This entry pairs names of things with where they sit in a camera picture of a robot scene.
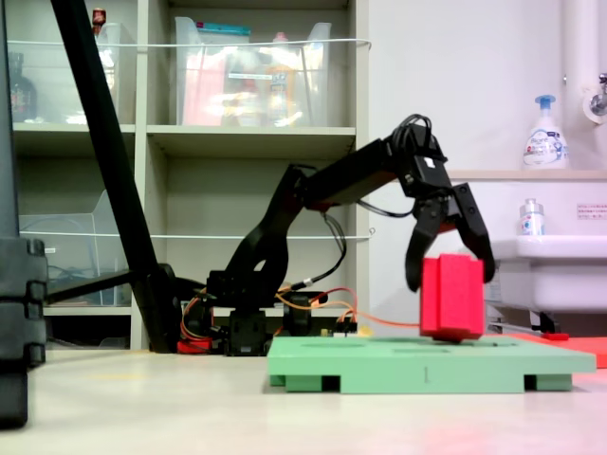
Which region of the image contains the red cross columnar block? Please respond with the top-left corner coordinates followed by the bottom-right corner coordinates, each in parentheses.
top-left (418, 253), bottom-right (487, 344)

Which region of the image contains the small clear sanitizer bottle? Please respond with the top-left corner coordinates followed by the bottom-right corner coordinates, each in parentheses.
top-left (517, 198), bottom-right (546, 237)

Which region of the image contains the white ceramic sink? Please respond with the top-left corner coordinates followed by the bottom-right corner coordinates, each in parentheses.
top-left (482, 233), bottom-right (607, 315)

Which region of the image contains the white blue soap pump bottle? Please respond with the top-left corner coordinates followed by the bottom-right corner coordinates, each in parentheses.
top-left (522, 94), bottom-right (570, 171)

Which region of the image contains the small circuit board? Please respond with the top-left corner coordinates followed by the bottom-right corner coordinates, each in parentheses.
top-left (321, 320), bottom-right (360, 339)

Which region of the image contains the green shape sorting board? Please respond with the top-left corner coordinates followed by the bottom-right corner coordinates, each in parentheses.
top-left (266, 335), bottom-right (598, 395)

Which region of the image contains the orange bottle in bin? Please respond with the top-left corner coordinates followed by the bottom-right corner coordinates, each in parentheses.
top-left (264, 31), bottom-right (299, 127)

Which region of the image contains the white shelf guard rod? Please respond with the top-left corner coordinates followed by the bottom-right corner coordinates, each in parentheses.
top-left (6, 38), bottom-right (374, 51)
top-left (18, 227), bottom-right (377, 242)

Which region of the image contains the beige shelf unit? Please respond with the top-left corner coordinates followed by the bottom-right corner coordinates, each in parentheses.
top-left (0, 0), bottom-right (372, 353)

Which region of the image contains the clear bin holding bottles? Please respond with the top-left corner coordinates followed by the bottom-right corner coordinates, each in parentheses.
top-left (174, 15), bottom-right (334, 129)

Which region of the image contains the white vertical pipe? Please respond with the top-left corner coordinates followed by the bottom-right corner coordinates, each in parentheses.
top-left (561, 0), bottom-right (592, 118)

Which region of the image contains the clear plastic storage bin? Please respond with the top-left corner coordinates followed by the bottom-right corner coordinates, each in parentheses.
top-left (17, 189), bottom-right (135, 308)
top-left (6, 21), bottom-right (138, 126)

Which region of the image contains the thin black tripod strut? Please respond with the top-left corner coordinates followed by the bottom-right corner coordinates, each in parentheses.
top-left (45, 268), bottom-right (137, 305)

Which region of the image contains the notched black tripod leg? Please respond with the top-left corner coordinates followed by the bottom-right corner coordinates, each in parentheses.
top-left (0, 0), bottom-right (49, 430)

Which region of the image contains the dark glass bottle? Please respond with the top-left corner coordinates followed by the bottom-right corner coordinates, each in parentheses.
top-left (8, 51), bottom-right (39, 124)

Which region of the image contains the thin black servo wire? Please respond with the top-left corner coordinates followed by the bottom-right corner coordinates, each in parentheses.
top-left (357, 198), bottom-right (415, 220)
top-left (392, 113), bottom-right (445, 160)

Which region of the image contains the thin orange wire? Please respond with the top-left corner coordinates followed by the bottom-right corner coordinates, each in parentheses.
top-left (274, 286), bottom-right (423, 330)

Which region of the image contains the black twin cable white marker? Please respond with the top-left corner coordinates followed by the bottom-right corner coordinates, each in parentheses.
top-left (278, 211), bottom-right (350, 292)

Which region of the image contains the white wall label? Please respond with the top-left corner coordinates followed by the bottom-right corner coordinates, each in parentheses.
top-left (576, 203), bottom-right (607, 221)

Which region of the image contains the metal wall faucet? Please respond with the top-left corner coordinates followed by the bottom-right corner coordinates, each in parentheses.
top-left (581, 72), bottom-right (607, 118)

